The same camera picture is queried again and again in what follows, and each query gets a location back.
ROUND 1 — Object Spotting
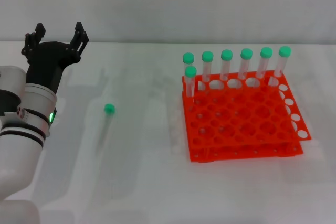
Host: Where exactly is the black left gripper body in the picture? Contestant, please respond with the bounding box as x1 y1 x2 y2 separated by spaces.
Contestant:
24 40 80 94

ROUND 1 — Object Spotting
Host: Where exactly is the clear test tube green cap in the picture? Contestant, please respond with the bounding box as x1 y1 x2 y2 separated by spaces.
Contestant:
201 50 214 83
267 46 292 87
182 52 195 69
184 66 197 104
96 103 116 154
256 47 273 79
219 49 234 82
238 48 253 80

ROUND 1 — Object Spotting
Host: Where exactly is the orange test tube rack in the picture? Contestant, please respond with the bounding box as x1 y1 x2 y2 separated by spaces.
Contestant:
181 69 312 164

